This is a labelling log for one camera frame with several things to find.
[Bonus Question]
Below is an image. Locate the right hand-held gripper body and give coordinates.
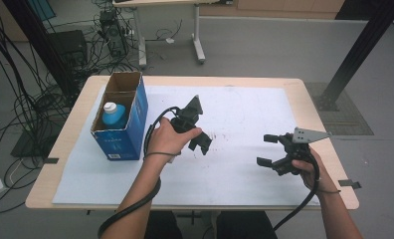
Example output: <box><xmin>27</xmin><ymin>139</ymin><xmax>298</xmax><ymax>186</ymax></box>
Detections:
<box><xmin>273</xmin><ymin>126</ymin><xmax>332</xmax><ymax>177</ymax></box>

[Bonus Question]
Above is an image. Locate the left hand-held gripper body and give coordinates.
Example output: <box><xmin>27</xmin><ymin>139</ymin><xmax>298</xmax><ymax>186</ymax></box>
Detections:
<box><xmin>169</xmin><ymin>94</ymin><xmax>205</xmax><ymax>134</ymax></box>

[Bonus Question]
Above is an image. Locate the blue cardboard box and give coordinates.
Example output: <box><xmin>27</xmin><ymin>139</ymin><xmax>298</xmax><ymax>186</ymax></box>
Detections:
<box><xmin>91</xmin><ymin>71</ymin><xmax>149</xmax><ymax>162</ymax></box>

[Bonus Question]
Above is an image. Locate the blue bottle with white cap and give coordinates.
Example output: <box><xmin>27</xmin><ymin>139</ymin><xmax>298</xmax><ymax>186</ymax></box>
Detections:
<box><xmin>100</xmin><ymin>102</ymin><xmax>128</xmax><ymax>130</ymax></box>

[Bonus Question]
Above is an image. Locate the person's left hand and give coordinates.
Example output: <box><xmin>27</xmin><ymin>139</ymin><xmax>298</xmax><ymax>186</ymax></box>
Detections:
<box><xmin>145</xmin><ymin>117</ymin><xmax>203</xmax><ymax>163</ymax></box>

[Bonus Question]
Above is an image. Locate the person's right hand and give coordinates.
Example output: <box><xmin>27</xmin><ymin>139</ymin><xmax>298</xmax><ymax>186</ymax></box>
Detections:
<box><xmin>291</xmin><ymin>147</ymin><xmax>338</xmax><ymax>195</ymax></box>

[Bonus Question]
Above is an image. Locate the black left wrist band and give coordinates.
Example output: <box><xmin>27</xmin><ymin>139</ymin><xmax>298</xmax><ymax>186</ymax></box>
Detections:
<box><xmin>143</xmin><ymin>150</ymin><xmax>181</xmax><ymax>161</ymax></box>

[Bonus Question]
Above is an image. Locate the black wrist band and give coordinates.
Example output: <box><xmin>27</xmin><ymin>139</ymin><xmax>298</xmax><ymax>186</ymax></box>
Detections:
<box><xmin>143</xmin><ymin>150</ymin><xmax>181</xmax><ymax>161</ymax></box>
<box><xmin>317</xmin><ymin>188</ymin><xmax>342</xmax><ymax>196</ymax></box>

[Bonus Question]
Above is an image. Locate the white table mat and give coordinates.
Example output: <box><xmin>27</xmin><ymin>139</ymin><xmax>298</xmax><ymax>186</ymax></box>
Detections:
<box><xmin>52</xmin><ymin>85</ymin><xmax>324</xmax><ymax>207</ymax></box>

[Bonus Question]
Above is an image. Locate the black right wrist band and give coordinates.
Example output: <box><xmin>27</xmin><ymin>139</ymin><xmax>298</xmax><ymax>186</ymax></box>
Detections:
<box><xmin>317</xmin><ymin>188</ymin><xmax>342</xmax><ymax>196</ymax></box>

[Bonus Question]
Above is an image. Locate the person's right leg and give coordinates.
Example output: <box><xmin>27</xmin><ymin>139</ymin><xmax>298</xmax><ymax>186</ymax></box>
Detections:
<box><xmin>216</xmin><ymin>210</ymin><xmax>279</xmax><ymax>239</ymax></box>

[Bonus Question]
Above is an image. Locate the person's leg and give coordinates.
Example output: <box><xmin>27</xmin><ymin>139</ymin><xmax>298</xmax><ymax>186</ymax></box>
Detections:
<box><xmin>144</xmin><ymin>210</ymin><xmax>183</xmax><ymax>239</ymax></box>
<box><xmin>216</xmin><ymin>210</ymin><xmax>279</xmax><ymax>239</ymax></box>

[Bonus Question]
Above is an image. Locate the person's left leg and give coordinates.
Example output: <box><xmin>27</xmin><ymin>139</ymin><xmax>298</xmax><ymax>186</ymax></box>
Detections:
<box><xmin>144</xmin><ymin>210</ymin><xmax>183</xmax><ymax>239</ymax></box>

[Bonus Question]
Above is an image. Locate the black computer tower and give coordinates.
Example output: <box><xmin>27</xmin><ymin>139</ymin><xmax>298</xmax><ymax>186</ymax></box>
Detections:
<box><xmin>98</xmin><ymin>9</ymin><xmax>128</xmax><ymax>58</ymax></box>

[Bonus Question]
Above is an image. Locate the light wooden table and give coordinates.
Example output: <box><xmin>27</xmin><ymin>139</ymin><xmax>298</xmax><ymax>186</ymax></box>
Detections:
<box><xmin>25</xmin><ymin>75</ymin><xmax>360</xmax><ymax>211</ymax></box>

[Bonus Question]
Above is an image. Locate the black equipment box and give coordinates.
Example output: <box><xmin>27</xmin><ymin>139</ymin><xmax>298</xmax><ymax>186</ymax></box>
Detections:
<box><xmin>49</xmin><ymin>29</ymin><xmax>89</xmax><ymax>68</ymax></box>

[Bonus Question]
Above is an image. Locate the black floor plate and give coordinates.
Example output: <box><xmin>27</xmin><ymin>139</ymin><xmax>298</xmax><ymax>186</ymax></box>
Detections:
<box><xmin>10</xmin><ymin>128</ymin><xmax>70</xmax><ymax>158</ymax></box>

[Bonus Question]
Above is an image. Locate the teal panel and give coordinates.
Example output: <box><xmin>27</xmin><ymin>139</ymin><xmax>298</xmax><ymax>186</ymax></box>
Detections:
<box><xmin>27</xmin><ymin>0</ymin><xmax>57</xmax><ymax>22</ymax></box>

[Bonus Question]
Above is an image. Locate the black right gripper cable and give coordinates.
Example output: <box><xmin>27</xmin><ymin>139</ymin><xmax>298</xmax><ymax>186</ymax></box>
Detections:
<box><xmin>273</xmin><ymin>152</ymin><xmax>320</xmax><ymax>232</ymax></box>

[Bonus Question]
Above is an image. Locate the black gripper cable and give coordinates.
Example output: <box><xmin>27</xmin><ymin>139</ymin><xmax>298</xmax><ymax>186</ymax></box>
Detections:
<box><xmin>97</xmin><ymin>106</ymin><xmax>183</xmax><ymax>239</ymax></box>
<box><xmin>273</xmin><ymin>152</ymin><xmax>320</xmax><ymax>232</ymax></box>

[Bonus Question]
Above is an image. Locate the white desk frame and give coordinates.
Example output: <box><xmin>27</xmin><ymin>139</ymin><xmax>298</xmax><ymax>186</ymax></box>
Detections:
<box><xmin>111</xmin><ymin>0</ymin><xmax>234</xmax><ymax>70</ymax></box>

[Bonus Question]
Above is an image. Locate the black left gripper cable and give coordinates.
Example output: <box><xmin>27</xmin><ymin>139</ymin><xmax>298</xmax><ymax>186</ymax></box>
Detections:
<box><xmin>97</xmin><ymin>106</ymin><xmax>183</xmax><ymax>239</ymax></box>

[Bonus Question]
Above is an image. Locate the black metal post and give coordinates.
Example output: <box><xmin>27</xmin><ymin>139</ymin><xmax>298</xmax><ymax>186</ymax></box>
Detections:
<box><xmin>312</xmin><ymin>0</ymin><xmax>394</xmax><ymax>113</ymax></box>
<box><xmin>2</xmin><ymin>0</ymin><xmax>80</xmax><ymax>98</ymax></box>

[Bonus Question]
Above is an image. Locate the tangle of black floor cables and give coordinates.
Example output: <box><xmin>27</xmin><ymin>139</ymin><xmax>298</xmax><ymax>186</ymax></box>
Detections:
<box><xmin>0</xmin><ymin>0</ymin><xmax>143</xmax><ymax>215</ymax></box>

